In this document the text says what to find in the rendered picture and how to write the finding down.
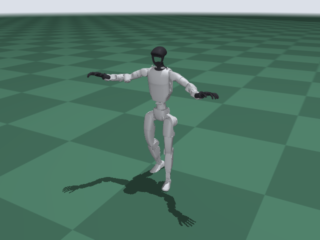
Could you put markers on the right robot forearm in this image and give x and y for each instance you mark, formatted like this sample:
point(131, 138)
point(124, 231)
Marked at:
point(115, 77)

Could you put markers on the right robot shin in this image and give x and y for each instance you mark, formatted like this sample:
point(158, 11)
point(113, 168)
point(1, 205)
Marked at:
point(155, 152)

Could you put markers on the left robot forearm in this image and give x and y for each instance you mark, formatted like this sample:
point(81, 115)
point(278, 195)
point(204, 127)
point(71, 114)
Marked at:
point(193, 90)

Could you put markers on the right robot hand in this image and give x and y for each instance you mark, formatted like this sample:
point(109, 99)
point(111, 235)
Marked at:
point(98, 74)

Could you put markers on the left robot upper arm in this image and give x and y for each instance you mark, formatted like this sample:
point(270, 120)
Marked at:
point(176, 77)

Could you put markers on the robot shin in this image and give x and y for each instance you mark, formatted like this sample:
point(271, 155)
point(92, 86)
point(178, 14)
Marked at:
point(168, 164)
point(155, 152)

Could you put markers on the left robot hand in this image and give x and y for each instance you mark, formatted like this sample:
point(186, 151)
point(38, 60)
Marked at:
point(202, 94)

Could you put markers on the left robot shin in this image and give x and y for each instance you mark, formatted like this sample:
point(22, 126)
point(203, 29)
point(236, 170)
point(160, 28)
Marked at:
point(168, 164)

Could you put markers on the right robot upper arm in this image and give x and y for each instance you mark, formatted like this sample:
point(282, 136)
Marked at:
point(135, 75)

